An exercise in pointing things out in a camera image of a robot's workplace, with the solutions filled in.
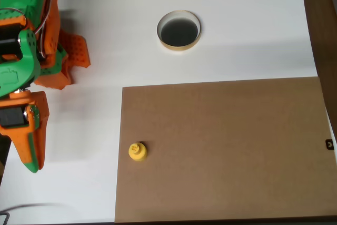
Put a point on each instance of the small yellow plastic piece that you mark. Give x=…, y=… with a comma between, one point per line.
x=137, y=152

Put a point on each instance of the orange robot arm base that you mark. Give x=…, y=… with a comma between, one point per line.
x=77, y=49

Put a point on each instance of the round dish with dark bottom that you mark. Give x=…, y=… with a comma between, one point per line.
x=179, y=32

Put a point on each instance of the white board sheet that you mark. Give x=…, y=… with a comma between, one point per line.
x=210, y=59

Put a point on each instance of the brown fibreboard panel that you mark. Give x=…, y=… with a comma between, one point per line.
x=223, y=143

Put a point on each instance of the small black tag white mark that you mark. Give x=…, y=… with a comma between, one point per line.
x=329, y=144

